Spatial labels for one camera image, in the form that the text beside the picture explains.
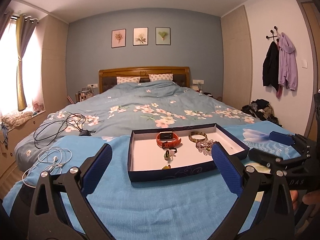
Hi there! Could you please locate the purple crystal bead bracelet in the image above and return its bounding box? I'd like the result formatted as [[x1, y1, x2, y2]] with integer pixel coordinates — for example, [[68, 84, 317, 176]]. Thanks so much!
[[195, 138, 218, 156]]

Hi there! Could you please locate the tortoiseshell bangle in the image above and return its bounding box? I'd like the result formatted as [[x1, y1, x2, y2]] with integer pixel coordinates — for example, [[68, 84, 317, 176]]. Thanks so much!
[[188, 131, 208, 143]]

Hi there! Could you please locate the yellow pendant keychain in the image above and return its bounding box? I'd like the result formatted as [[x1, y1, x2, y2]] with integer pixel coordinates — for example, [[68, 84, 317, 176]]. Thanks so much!
[[162, 165, 171, 170]]

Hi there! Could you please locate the orange smart watch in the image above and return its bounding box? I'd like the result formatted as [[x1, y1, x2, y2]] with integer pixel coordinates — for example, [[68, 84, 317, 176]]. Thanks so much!
[[156, 132, 181, 149]]

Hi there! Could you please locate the right hand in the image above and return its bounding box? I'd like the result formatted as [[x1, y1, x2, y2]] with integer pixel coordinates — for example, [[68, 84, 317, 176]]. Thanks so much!
[[290, 190, 320, 211]]

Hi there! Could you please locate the pile of dark clothes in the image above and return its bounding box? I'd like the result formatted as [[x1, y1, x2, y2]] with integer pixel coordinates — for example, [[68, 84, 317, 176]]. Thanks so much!
[[241, 99, 282, 127]]

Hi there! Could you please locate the dark blue tray box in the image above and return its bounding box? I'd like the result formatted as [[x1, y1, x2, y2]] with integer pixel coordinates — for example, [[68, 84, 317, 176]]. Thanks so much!
[[127, 124, 249, 182]]

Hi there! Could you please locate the blue floral duvet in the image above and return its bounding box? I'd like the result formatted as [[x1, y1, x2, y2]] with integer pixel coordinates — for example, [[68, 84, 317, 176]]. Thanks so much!
[[14, 80, 259, 171]]

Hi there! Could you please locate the purple hoodie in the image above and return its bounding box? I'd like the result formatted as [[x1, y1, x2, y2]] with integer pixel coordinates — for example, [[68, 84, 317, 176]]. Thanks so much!
[[276, 33, 298, 99]]

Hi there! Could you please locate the black jacket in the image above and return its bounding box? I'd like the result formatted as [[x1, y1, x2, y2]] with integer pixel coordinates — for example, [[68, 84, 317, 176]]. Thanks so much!
[[262, 41, 279, 91]]

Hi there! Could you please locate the wooden headboard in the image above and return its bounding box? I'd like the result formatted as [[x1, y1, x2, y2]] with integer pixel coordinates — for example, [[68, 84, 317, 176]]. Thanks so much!
[[99, 66, 190, 94]]

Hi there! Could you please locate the left patterned pillow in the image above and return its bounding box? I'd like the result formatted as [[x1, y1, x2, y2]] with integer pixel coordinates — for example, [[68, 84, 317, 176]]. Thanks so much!
[[116, 76, 140, 85]]

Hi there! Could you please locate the patterned pillow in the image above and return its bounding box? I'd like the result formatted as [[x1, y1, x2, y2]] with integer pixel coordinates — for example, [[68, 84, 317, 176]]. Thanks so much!
[[116, 76, 140, 85], [149, 73, 174, 82]]

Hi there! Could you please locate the right patterned pillow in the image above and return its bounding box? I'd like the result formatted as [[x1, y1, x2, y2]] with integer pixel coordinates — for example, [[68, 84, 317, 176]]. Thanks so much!
[[149, 73, 174, 82]]

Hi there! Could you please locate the right framed leaf picture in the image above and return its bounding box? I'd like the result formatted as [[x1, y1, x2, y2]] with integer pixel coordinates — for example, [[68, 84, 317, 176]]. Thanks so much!
[[156, 27, 171, 46]]

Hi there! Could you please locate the curtain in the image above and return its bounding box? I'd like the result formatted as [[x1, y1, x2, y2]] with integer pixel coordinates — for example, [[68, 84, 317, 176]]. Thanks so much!
[[0, 10, 40, 112]]

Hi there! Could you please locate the white earphones cable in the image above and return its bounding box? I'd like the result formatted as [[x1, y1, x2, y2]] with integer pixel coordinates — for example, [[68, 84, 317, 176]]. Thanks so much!
[[21, 146, 73, 188]]

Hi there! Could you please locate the black tracker camera box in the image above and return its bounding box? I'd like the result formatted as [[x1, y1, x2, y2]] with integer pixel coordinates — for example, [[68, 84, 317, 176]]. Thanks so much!
[[313, 92, 320, 147]]

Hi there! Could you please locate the black cable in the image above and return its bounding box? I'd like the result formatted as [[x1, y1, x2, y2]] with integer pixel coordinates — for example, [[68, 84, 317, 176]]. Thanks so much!
[[32, 112, 96, 150]]

